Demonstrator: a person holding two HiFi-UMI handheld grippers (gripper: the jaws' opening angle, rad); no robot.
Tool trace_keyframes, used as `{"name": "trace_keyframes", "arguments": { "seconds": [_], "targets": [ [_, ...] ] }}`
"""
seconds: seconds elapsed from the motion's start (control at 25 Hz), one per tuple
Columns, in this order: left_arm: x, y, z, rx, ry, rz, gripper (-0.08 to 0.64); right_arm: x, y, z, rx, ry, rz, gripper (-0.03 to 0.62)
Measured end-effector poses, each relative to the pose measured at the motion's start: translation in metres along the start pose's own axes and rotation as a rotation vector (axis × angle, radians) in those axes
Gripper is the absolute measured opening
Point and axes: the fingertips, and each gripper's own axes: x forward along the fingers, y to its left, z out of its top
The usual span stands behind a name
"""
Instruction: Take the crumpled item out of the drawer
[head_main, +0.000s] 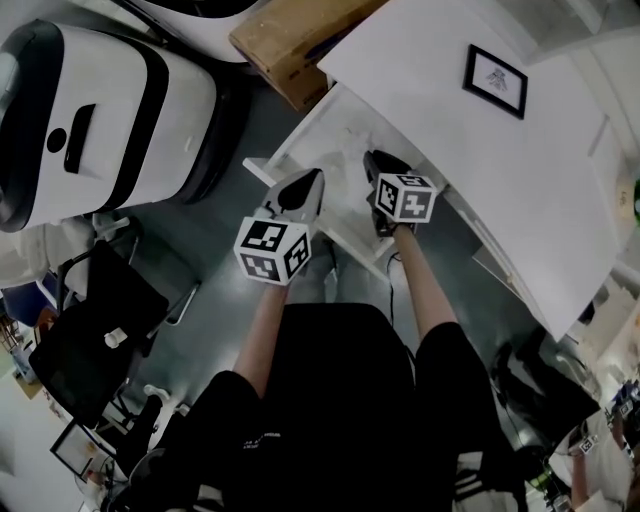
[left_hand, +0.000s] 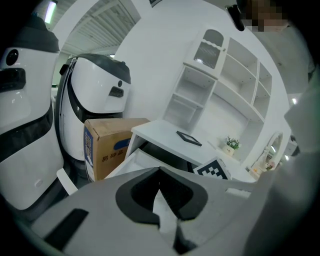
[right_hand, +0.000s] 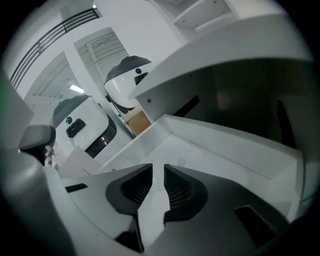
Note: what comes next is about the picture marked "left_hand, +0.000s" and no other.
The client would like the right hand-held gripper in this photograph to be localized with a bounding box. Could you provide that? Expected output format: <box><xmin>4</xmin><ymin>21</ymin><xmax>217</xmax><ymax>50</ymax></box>
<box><xmin>192</xmin><ymin>156</ymin><xmax>233</xmax><ymax>181</ymax></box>

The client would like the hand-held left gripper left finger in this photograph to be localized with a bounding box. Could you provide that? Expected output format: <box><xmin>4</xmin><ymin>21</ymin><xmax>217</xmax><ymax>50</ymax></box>
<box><xmin>29</xmin><ymin>166</ymin><xmax>176</xmax><ymax>256</ymax></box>

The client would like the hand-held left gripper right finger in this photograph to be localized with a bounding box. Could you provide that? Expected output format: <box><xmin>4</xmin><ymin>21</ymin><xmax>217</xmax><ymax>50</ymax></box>
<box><xmin>158</xmin><ymin>165</ymin><xmax>256</xmax><ymax>256</ymax></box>

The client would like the small potted plant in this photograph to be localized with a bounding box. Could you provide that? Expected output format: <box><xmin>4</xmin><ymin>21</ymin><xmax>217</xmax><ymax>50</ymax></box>
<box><xmin>222</xmin><ymin>136</ymin><xmax>242</xmax><ymax>157</ymax></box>

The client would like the white vanity table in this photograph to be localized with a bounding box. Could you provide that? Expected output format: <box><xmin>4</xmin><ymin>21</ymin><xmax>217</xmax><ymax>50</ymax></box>
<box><xmin>246</xmin><ymin>159</ymin><xmax>278</xmax><ymax>181</ymax></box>

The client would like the brown cardboard box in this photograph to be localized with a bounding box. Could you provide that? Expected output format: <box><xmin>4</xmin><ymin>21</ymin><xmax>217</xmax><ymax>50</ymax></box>
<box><xmin>83</xmin><ymin>117</ymin><xmax>151</xmax><ymax>182</ymax></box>

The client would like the white desk cabinet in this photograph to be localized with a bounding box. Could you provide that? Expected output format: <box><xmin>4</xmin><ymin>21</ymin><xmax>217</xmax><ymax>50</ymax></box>
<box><xmin>124</xmin><ymin>119</ymin><xmax>254</xmax><ymax>181</ymax></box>

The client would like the arched white mirror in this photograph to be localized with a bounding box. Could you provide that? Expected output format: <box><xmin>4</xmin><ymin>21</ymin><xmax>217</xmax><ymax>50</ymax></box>
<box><xmin>259</xmin><ymin>131</ymin><xmax>285</xmax><ymax>171</ymax></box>

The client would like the white shelf cabinet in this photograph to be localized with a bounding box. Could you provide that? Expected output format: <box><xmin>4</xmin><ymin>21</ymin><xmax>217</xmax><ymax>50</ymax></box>
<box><xmin>162</xmin><ymin>24</ymin><xmax>274</xmax><ymax>161</ymax></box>

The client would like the white robot with black lid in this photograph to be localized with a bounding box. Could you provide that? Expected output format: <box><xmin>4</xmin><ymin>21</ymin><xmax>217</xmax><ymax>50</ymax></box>
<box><xmin>0</xmin><ymin>14</ymin><xmax>65</xmax><ymax>211</ymax></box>
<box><xmin>54</xmin><ymin>53</ymin><xmax>132</xmax><ymax>165</ymax></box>

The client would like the ceiling light tube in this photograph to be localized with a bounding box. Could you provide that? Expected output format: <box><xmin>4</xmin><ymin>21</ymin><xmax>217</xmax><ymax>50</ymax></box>
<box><xmin>44</xmin><ymin>1</ymin><xmax>57</xmax><ymax>25</ymax></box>

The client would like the black picture frame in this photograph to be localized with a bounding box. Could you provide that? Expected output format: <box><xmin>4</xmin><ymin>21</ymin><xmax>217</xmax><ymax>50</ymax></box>
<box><xmin>176</xmin><ymin>130</ymin><xmax>203</xmax><ymax>148</ymax></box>

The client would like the black head camera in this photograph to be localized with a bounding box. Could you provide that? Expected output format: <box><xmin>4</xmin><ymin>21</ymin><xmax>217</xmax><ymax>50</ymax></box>
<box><xmin>224</xmin><ymin>3</ymin><xmax>246</xmax><ymax>32</ymax></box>

